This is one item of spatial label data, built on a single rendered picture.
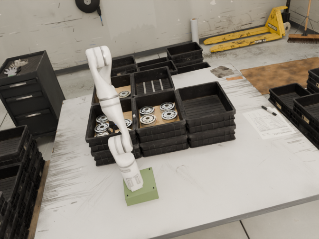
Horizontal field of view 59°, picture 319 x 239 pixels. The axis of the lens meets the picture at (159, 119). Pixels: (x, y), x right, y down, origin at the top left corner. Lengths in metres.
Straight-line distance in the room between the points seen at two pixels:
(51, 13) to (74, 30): 0.40
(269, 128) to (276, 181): 0.45
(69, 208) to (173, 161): 0.65
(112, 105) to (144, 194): 0.50
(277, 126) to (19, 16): 4.16
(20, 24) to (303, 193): 4.54
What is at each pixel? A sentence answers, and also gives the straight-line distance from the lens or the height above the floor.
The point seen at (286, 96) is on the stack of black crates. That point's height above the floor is 0.27.
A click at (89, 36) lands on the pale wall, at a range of 5.02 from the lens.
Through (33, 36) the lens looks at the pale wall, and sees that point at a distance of 5.13.
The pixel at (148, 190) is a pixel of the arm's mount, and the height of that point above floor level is 0.77.
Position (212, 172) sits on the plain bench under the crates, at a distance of 1.65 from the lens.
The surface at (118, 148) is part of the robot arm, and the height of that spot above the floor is 1.07.
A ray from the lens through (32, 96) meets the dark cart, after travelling 3.19.
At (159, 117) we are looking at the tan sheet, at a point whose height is 0.83.
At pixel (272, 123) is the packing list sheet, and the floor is 0.70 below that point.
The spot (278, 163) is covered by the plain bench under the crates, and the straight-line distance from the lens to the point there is 1.73.
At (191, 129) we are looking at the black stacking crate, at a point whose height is 0.85.
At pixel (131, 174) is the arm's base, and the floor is 0.88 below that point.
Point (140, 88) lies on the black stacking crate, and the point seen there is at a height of 0.83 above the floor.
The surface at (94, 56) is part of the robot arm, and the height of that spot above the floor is 1.45.
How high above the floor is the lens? 1.89
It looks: 34 degrees down
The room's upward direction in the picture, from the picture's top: 11 degrees counter-clockwise
